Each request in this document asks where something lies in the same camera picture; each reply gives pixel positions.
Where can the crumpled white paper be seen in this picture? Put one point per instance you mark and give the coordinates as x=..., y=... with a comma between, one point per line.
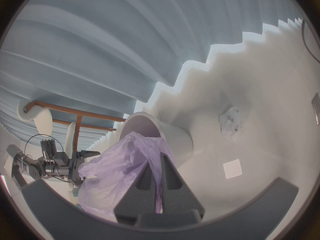
x=230, y=121

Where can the wooden chair with white cushions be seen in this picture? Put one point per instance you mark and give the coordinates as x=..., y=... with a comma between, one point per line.
x=43, y=119

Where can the purple plastic bag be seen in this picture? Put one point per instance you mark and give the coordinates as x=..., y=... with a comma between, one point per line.
x=112, y=169

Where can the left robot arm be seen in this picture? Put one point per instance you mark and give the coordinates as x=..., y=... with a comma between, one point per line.
x=30, y=166

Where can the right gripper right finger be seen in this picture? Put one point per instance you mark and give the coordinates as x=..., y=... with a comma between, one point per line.
x=178, y=191

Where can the white trash bin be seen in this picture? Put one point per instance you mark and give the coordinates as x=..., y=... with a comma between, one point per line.
x=172, y=136

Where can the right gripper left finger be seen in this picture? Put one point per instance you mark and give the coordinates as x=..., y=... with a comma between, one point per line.
x=140, y=196

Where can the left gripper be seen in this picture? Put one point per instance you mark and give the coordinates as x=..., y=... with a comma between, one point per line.
x=73, y=170

